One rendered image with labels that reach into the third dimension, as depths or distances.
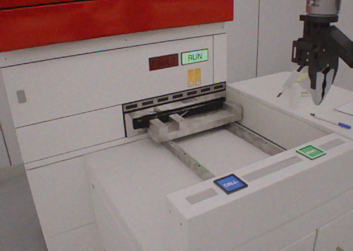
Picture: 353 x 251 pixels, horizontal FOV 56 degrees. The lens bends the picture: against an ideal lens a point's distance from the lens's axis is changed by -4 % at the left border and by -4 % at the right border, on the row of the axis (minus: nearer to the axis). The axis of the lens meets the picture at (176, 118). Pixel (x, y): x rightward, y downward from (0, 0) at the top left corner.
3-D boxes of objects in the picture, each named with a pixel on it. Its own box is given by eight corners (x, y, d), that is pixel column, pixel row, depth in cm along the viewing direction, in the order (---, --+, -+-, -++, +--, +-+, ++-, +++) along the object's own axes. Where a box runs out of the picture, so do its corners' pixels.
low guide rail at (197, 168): (155, 139, 129) (154, 131, 128) (160, 137, 130) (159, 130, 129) (237, 211, 89) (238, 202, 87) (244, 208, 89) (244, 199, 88)
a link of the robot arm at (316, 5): (348, -5, 71) (324, -3, 67) (347, 16, 73) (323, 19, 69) (321, -6, 77) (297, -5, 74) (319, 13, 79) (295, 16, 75)
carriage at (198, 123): (148, 135, 125) (147, 128, 124) (229, 113, 141) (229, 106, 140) (157, 144, 119) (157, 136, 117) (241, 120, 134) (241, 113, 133)
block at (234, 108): (222, 108, 138) (222, 101, 137) (229, 106, 140) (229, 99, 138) (234, 115, 132) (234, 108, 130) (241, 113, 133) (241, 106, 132)
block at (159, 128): (149, 127, 124) (149, 120, 123) (157, 125, 126) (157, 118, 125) (159, 135, 118) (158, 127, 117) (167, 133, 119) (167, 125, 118)
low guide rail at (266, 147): (214, 122, 141) (214, 115, 139) (219, 121, 141) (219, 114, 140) (309, 179, 100) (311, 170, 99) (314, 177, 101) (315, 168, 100)
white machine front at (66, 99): (24, 167, 113) (-3, 50, 97) (222, 114, 148) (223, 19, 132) (26, 171, 111) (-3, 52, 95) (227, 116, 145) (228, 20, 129)
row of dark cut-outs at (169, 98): (123, 111, 122) (122, 105, 121) (224, 87, 141) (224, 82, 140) (123, 111, 121) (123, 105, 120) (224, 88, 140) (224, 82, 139)
